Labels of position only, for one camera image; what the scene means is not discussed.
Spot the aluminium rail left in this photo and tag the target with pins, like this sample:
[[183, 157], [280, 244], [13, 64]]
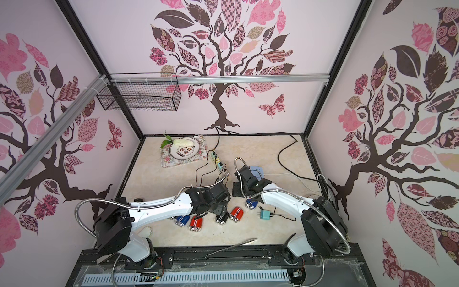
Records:
[[15, 176]]

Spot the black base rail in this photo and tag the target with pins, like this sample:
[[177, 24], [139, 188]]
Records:
[[166, 258]]

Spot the light blue round socket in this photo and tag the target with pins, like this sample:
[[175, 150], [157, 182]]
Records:
[[257, 172]]

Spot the blue shaver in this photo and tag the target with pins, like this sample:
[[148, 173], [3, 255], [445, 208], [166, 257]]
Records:
[[251, 204], [182, 221]]

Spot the white slotted cable duct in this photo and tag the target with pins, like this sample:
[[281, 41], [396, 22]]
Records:
[[171, 278]]

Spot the floral placemat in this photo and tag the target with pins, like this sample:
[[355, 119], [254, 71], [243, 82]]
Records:
[[168, 161]]

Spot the white flower with leaves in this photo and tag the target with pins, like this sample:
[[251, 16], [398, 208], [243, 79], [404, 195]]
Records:
[[182, 142]]

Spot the red shaver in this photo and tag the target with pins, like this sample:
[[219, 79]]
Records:
[[196, 223], [236, 214]]

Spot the aluminium rail back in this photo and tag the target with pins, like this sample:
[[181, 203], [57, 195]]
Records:
[[222, 79]]

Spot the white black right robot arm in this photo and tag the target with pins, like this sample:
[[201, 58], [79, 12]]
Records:
[[324, 230]]

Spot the black shaver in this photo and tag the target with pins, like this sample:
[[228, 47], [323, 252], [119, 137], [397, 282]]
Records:
[[222, 219]]

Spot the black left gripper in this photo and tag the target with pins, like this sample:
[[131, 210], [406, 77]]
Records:
[[222, 208]]

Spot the aluminium rail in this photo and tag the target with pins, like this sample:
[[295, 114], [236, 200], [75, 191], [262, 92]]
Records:
[[222, 79], [15, 176]]

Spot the white patterned plate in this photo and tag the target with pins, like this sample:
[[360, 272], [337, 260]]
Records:
[[184, 153]]

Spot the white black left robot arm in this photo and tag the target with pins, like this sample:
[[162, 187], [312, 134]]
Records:
[[115, 230]]

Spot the black wire basket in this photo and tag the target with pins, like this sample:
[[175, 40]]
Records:
[[154, 91]]

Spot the white power strip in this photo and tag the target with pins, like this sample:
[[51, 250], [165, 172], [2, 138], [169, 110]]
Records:
[[216, 162]]

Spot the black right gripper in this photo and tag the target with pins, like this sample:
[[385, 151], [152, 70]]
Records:
[[249, 194]]

